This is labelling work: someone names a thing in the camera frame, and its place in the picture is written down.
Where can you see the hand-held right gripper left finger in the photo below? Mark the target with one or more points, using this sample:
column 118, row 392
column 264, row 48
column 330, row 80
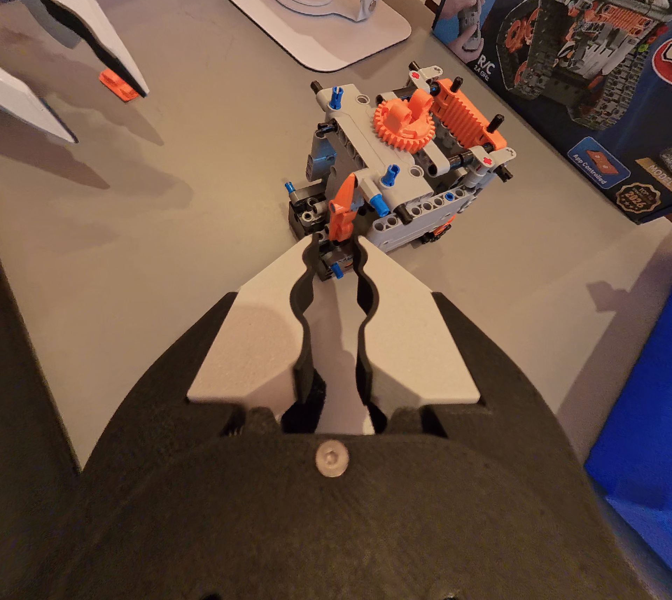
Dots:
column 246, row 348

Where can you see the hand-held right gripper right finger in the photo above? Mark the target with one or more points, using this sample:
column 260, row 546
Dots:
column 420, row 348

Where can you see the orange brick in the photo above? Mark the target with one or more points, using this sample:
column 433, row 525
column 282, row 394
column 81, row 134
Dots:
column 119, row 85

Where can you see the orange grey claw assembly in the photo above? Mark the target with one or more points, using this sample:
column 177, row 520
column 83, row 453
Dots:
column 344, row 211

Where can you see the grey orange toy robot model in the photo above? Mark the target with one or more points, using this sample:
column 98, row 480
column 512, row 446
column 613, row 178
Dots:
column 399, row 153

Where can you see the blue storage bin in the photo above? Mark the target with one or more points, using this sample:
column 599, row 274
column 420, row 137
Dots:
column 640, row 426

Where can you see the white wooden book stand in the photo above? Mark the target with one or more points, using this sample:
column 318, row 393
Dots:
column 315, row 22

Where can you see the dark blue robot kit box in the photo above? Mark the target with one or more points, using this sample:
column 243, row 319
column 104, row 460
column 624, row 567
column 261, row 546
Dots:
column 551, row 59

